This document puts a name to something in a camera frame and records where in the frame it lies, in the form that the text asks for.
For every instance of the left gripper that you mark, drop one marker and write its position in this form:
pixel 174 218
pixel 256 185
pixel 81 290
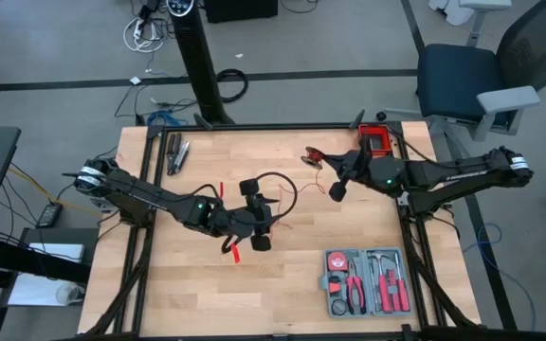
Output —
pixel 235 222

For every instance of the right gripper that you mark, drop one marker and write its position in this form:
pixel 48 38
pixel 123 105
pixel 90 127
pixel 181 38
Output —
pixel 377 173

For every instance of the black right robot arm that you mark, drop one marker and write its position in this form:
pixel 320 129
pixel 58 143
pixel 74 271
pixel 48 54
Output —
pixel 458 175

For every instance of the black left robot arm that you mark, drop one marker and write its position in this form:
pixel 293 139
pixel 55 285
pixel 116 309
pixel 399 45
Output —
pixel 145 196

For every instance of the red plastic bin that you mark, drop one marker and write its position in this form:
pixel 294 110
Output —
pixel 382 126

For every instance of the red tape measure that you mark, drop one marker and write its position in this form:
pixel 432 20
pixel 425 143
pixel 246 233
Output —
pixel 337 261

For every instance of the black red utility knife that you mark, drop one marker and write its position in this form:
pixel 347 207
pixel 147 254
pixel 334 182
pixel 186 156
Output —
pixel 334 286

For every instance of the silver black pliers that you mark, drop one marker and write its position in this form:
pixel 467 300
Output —
pixel 184 154

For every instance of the grey tool kit case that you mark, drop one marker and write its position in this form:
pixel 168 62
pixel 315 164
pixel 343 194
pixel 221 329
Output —
pixel 365 284

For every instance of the red screwdriver bit holder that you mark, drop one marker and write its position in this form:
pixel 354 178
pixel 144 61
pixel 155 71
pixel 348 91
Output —
pixel 389 274

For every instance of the blue grey office chair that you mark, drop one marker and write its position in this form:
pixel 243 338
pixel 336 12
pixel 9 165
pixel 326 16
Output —
pixel 453 76

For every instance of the black tower fan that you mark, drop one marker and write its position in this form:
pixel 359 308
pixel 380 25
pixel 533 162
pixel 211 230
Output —
pixel 197 57

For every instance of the black floor box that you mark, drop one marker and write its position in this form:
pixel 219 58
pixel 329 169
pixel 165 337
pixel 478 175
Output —
pixel 240 9

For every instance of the white floor object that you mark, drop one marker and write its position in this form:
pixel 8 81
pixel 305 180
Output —
pixel 448 12

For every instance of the clear plastic cup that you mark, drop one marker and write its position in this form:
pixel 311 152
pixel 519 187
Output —
pixel 69 293

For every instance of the black power adapter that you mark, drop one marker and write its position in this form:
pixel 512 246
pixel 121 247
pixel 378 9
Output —
pixel 49 215

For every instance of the white power strip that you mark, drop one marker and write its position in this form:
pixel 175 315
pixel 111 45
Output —
pixel 138 30

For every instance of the black table frame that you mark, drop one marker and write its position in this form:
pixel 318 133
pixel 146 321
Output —
pixel 273 127

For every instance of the grey metal mounting bracket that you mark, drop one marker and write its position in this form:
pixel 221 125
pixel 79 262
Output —
pixel 102 205
pixel 401 201

